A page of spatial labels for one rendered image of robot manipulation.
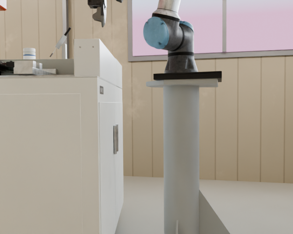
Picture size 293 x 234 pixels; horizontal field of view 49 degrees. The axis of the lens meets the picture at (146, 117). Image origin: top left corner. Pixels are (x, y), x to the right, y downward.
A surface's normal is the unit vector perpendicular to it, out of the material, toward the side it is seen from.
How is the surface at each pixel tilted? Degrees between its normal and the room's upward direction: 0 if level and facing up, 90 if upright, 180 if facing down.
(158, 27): 97
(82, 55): 90
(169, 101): 90
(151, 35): 98
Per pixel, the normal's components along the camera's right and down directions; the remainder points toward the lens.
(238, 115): -0.22, 0.04
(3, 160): -0.01, 0.04
